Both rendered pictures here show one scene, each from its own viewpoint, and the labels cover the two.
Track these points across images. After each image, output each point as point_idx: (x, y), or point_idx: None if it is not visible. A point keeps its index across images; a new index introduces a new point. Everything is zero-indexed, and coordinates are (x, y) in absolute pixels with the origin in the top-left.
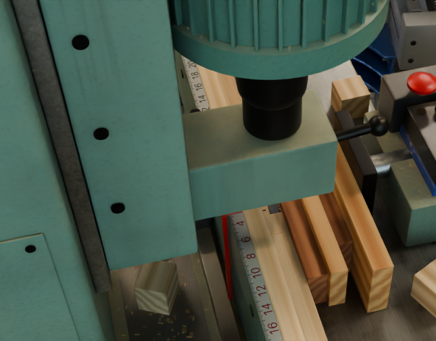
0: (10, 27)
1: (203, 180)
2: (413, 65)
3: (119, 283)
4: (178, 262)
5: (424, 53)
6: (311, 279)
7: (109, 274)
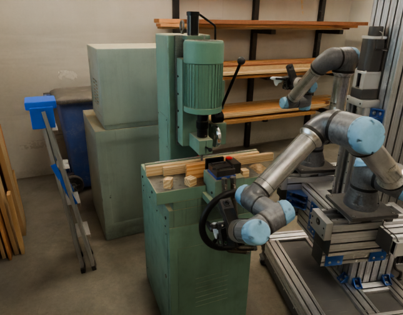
0: (169, 83)
1: (190, 136)
2: (312, 225)
3: None
4: None
5: (313, 222)
6: None
7: (179, 144)
